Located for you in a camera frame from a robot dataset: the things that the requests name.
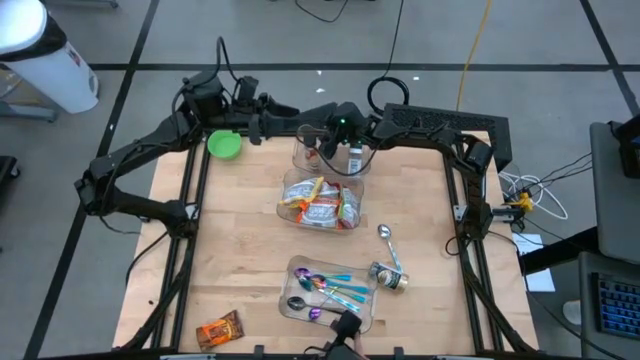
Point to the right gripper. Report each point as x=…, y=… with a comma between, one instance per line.
x=350, y=125

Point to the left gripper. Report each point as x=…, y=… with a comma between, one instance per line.
x=245, y=112

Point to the orange label spice jar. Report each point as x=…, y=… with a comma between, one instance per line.
x=311, y=155

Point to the white label spice jar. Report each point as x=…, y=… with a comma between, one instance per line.
x=355, y=160

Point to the red ramen noodle packet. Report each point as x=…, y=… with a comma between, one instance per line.
x=332, y=189

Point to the yellow ramen noodle packet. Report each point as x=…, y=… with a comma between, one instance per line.
x=300, y=192

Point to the red snack packet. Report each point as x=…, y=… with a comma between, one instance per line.
x=350, y=207

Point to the teal bowl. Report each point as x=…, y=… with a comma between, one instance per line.
x=306, y=285

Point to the orange brown snack packet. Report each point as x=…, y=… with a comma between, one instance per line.
x=220, y=330

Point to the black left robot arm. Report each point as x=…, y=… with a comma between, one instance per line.
x=130, y=155

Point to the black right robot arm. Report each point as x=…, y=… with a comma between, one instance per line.
x=430, y=135

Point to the clear plastic bin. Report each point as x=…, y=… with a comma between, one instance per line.
x=282, y=217
x=300, y=320
x=367, y=167

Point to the green plastic bowl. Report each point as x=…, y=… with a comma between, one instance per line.
x=224, y=144

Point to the black perforated metal box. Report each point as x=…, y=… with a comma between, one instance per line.
x=450, y=120

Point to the black handheld object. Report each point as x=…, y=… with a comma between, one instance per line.
x=345, y=322

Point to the yellow power plug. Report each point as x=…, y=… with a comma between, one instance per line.
x=522, y=201

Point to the person's hand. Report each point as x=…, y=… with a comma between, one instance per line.
x=359, y=345

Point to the white trash can black liner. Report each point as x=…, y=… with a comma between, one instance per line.
x=45, y=65

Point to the white paper sheet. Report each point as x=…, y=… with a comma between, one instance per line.
x=535, y=280

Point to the grey stand base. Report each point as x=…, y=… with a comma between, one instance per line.
x=25, y=112

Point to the black floor object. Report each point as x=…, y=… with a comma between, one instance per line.
x=7, y=170

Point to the grey desk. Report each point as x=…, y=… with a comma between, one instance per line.
x=615, y=200
x=587, y=300

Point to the white computer mouse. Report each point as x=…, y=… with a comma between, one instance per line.
x=572, y=312

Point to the black desk device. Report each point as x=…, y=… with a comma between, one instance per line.
x=631, y=150

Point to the backlit computer keyboard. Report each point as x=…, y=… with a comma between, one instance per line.
x=617, y=305

